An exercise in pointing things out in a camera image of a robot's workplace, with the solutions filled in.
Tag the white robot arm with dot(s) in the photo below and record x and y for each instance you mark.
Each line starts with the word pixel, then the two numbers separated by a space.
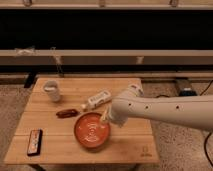
pixel 189 111

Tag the brown snack bar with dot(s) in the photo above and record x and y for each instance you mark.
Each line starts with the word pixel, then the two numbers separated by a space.
pixel 67 113

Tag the white plastic bottle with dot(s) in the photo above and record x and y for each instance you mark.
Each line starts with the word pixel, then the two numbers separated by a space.
pixel 96 100

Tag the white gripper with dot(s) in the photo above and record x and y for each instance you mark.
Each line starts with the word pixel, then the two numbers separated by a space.
pixel 115 114

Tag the black power adapter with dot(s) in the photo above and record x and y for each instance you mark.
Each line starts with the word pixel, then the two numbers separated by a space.
pixel 187 92

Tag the orange ceramic bowl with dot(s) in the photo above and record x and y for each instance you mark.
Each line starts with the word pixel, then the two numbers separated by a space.
pixel 89 132

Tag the wooden folding table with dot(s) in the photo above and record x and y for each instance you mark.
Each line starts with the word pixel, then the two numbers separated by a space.
pixel 60 133

